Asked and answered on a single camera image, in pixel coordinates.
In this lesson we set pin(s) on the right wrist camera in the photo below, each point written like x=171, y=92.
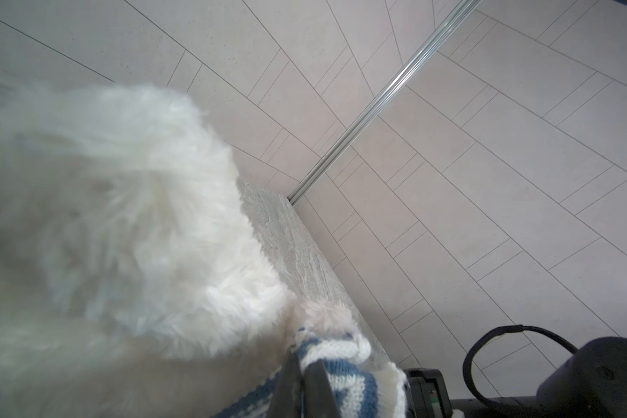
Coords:
x=427, y=394

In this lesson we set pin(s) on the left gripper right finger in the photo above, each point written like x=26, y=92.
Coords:
x=318, y=397

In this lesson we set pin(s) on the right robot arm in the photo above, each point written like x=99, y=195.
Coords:
x=592, y=383

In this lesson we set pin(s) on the white teddy bear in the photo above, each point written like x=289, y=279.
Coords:
x=131, y=281

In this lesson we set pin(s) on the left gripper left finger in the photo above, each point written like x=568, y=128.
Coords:
x=287, y=396

